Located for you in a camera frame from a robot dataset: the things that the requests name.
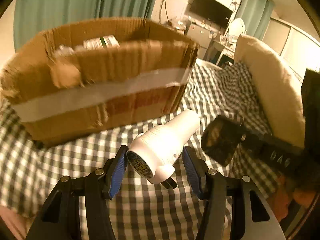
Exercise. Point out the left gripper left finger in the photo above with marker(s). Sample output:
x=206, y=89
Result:
x=59, y=217

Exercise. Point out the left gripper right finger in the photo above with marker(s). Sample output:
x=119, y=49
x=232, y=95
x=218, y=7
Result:
x=252, y=217

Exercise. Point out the black square case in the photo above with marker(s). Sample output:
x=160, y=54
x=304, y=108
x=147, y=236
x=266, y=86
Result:
x=221, y=138

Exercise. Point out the white hair dryer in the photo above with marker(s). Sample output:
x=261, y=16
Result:
x=153, y=153

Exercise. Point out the person's right hand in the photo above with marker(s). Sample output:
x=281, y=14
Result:
x=280, y=200

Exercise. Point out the checkered bed sheet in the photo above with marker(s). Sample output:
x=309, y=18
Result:
x=155, y=200

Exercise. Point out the cream pillow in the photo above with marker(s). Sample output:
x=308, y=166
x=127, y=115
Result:
x=277, y=87

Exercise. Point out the brown cardboard box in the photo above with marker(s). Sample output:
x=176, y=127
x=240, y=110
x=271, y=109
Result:
x=62, y=91

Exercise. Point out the white dressing table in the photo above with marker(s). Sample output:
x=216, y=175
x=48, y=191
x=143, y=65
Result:
x=218, y=53

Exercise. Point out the green white medicine box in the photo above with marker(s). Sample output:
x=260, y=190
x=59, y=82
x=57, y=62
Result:
x=101, y=42

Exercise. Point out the grey mini fridge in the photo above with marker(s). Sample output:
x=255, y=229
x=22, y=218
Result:
x=199, y=34

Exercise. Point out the white vanity mirror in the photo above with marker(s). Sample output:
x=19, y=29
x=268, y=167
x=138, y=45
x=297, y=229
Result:
x=236, y=28

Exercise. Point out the green curtain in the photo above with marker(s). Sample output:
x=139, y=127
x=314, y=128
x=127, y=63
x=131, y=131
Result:
x=34, y=16
x=256, y=15

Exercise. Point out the wall mounted television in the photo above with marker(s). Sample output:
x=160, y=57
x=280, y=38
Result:
x=212, y=11

